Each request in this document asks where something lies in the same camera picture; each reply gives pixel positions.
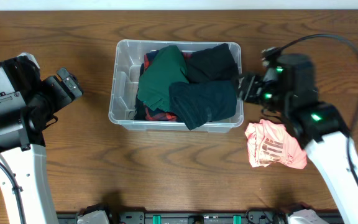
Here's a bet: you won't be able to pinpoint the black garment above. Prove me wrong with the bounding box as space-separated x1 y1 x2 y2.
186 43 239 83

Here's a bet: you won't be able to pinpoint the clear plastic storage bin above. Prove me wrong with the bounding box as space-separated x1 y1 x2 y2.
108 39 245 134

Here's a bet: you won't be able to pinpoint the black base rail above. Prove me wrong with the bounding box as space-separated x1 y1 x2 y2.
57 204 344 224

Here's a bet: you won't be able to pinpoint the pink printed t-shirt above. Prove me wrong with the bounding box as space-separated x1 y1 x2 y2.
245 119 307 169

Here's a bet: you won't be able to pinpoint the dark navy shirt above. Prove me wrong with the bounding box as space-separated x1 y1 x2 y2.
169 80 237 130

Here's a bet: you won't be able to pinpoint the red plaid flannel shirt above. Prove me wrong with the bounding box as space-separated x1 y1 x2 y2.
142 50 193 122

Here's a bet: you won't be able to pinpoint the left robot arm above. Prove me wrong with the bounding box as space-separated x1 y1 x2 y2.
0 53 84 223

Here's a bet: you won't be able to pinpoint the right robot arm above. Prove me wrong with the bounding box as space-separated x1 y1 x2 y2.
239 54 358 223

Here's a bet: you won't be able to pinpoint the dark green garment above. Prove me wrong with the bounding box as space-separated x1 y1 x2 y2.
136 45 190 113

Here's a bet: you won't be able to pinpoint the black pants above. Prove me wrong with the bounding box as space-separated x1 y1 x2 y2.
134 63 146 121

